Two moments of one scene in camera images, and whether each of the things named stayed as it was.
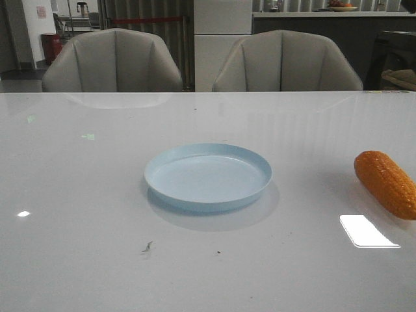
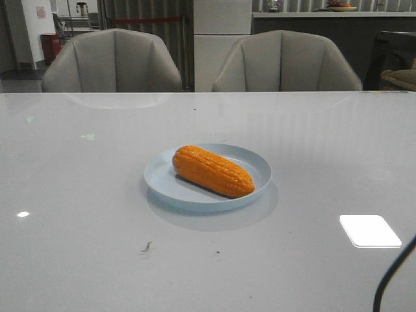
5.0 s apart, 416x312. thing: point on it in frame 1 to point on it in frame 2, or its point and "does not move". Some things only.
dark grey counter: [357, 32] does not move
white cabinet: [218, 25] does not move
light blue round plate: [207, 175] does not move
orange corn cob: [385, 179] to [212, 171]
